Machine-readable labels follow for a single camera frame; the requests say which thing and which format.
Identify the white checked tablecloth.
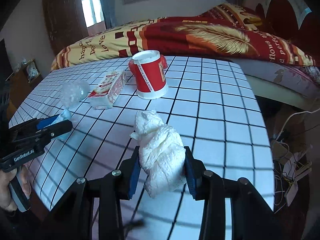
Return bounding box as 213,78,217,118
8,55,275,240

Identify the red paper cup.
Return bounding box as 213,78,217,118
132,50,168,100

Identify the white tissue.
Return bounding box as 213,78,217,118
130,110,186,198

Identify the bed with red headboard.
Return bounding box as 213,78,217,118
51,3,319,110

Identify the red white snack box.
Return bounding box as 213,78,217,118
87,70,127,109

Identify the white cable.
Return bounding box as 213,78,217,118
272,108,320,143

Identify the person's left hand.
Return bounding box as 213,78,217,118
0,165,31,212

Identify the small bright window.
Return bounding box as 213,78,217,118
81,0,104,27

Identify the white wifi router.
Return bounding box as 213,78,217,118
284,161,312,206

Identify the grey hanging curtain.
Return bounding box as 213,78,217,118
100,0,117,29

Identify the clear plastic bag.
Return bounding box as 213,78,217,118
60,80,90,108

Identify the red yellow patterned blanket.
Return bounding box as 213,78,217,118
51,3,319,70

